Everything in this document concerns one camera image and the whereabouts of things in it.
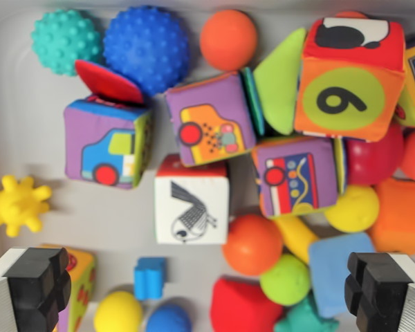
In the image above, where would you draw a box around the light blue soft block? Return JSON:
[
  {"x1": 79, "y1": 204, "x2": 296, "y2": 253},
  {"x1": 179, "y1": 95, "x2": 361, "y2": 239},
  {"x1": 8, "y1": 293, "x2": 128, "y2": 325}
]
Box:
[{"x1": 308, "y1": 232, "x2": 378, "y2": 320}]

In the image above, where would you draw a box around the white fabric cube bird print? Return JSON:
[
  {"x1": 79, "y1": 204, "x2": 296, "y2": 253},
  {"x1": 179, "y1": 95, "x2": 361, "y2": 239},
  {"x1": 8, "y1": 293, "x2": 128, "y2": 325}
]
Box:
[{"x1": 154, "y1": 154, "x2": 230, "y2": 245}]

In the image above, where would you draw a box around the green soft triangle block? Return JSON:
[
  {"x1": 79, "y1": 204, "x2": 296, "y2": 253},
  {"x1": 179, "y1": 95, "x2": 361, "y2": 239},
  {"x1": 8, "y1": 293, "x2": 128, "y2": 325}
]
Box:
[{"x1": 253, "y1": 26, "x2": 308, "y2": 136}]

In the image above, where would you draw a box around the large fabric cube number six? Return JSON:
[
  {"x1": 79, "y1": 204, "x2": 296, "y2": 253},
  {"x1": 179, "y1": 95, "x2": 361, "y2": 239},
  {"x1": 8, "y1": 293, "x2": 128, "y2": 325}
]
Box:
[{"x1": 293, "y1": 15, "x2": 407, "y2": 143}]

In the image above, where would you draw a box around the teal soft toy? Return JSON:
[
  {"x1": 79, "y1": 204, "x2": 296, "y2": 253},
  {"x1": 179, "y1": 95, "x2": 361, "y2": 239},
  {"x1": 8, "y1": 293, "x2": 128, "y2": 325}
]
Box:
[{"x1": 273, "y1": 295, "x2": 340, "y2": 332}]

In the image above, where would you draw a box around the red soft block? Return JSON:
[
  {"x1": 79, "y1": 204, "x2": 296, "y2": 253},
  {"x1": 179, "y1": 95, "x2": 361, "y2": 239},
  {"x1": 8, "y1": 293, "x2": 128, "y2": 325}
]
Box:
[{"x1": 210, "y1": 275, "x2": 285, "y2": 332}]

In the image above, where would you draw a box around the teal bumpy rubber ball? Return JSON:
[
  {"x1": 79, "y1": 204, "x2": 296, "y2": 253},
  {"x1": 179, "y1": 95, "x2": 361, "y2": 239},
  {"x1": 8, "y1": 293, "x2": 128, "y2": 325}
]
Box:
[{"x1": 30, "y1": 8, "x2": 103, "y2": 77}]

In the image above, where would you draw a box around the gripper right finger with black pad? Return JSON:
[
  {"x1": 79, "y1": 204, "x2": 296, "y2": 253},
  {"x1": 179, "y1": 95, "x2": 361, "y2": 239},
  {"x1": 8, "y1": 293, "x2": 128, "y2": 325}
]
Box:
[{"x1": 344, "y1": 251, "x2": 415, "y2": 332}]

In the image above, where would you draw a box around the purple fabric cube blue truck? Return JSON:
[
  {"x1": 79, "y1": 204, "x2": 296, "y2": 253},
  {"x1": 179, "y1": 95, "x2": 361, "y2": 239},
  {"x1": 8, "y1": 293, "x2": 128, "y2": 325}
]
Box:
[{"x1": 62, "y1": 58, "x2": 153, "y2": 190}]

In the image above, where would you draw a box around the dark red ball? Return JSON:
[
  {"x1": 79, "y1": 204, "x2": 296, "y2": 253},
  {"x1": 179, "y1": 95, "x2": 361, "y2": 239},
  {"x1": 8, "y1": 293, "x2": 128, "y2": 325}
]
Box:
[{"x1": 344, "y1": 123, "x2": 405, "y2": 187}]

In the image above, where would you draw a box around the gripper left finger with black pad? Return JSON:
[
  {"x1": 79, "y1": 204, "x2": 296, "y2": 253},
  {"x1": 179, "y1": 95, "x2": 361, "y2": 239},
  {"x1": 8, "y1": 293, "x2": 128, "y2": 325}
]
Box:
[{"x1": 0, "y1": 246, "x2": 72, "y2": 332}]

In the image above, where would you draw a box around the yellow curved soft block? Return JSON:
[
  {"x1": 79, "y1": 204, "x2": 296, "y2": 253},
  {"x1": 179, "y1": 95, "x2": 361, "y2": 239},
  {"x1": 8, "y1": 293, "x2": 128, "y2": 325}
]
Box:
[{"x1": 273, "y1": 214, "x2": 320, "y2": 264}]

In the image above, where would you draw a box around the orange soft cube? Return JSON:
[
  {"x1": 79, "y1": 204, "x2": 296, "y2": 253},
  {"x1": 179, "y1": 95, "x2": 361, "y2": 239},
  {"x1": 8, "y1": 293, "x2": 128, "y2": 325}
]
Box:
[{"x1": 366, "y1": 178, "x2": 415, "y2": 257}]

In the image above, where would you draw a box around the blue bumpy rubber ball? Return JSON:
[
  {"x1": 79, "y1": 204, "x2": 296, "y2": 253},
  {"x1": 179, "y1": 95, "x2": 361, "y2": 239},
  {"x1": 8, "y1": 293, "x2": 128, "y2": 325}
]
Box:
[{"x1": 102, "y1": 5, "x2": 190, "y2": 98}]

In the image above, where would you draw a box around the purple fabric cube orange car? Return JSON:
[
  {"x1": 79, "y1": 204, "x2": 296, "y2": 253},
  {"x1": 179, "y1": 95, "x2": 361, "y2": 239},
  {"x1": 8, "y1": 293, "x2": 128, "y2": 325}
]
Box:
[{"x1": 164, "y1": 66, "x2": 266, "y2": 168}]

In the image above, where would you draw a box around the smooth green ball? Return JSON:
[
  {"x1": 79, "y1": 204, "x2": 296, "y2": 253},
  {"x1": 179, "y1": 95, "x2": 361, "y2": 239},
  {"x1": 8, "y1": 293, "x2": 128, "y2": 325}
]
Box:
[{"x1": 259, "y1": 254, "x2": 312, "y2": 307}]

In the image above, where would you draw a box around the yellow spiky rubber ball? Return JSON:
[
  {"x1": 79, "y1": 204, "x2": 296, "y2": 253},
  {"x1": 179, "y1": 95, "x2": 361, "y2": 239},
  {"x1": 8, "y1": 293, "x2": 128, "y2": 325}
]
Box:
[{"x1": 0, "y1": 174, "x2": 53, "y2": 238}]

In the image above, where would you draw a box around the small blue foam block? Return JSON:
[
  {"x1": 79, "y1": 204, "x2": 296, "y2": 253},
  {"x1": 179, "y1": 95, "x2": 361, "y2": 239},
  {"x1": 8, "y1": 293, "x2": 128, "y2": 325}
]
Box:
[{"x1": 133, "y1": 256, "x2": 167, "y2": 301}]

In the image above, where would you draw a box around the smooth yellow ball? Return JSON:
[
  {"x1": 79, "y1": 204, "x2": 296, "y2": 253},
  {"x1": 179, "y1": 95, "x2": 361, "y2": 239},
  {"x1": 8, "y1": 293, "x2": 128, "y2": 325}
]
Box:
[
  {"x1": 93, "y1": 290, "x2": 145, "y2": 332},
  {"x1": 324, "y1": 185, "x2": 381, "y2": 234}
]

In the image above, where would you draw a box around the purple fabric cube fire truck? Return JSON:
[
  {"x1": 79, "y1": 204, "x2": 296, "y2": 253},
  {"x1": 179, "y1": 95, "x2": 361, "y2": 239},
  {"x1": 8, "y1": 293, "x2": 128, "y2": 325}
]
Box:
[{"x1": 251, "y1": 136, "x2": 349, "y2": 219}]

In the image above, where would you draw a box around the smooth blue ball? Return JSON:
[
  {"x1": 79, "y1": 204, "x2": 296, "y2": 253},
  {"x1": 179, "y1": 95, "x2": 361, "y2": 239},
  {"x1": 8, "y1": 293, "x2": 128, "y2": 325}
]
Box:
[{"x1": 145, "y1": 303, "x2": 195, "y2": 332}]

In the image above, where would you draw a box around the grey plastic bin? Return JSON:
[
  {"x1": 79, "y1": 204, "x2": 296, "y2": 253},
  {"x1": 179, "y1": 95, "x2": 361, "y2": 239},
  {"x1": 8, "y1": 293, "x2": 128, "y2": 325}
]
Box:
[{"x1": 0, "y1": 0, "x2": 415, "y2": 332}]

